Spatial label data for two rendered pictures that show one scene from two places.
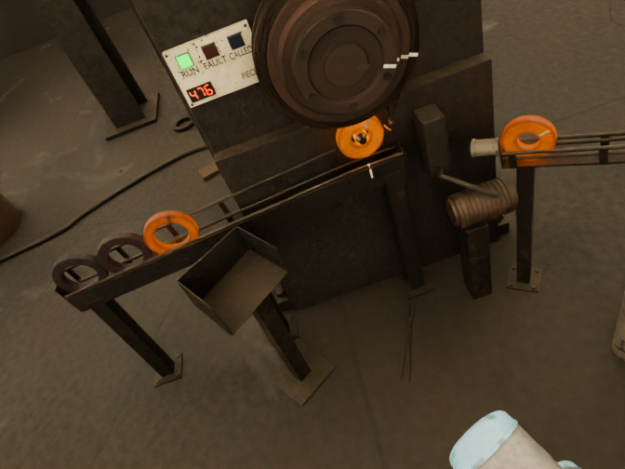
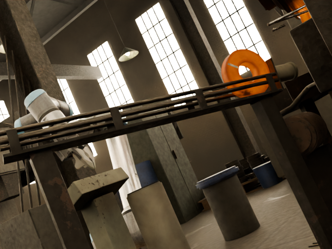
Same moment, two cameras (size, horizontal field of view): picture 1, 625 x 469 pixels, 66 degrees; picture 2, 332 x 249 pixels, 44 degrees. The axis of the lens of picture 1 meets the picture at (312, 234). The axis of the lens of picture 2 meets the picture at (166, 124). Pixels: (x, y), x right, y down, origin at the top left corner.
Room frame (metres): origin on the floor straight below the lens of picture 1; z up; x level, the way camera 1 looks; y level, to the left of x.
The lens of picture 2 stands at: (1.36, -1.95, 0.49)
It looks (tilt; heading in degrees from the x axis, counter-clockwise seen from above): 8 degrees up; 115
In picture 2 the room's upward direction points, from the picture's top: 24 degrees counter-clockwise
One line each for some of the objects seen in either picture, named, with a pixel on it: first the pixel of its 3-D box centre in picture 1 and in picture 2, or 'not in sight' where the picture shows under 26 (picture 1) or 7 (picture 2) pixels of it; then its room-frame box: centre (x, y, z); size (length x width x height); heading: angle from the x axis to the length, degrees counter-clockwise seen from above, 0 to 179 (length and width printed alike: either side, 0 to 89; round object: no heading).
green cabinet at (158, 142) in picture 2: not in sight; (162, 166); (-1.18, 2.85, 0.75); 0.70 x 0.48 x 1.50; 85
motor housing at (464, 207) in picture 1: (484, 241); (330, 191); (1.15, -0.58, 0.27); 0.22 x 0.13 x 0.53; 85
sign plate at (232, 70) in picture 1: (217, 65); not in sight; (1.45, 0.06, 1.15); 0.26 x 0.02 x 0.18; 85
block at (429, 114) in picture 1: (432, 141); (320, 55); (1.31, -0.50, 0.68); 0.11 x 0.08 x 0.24; 175
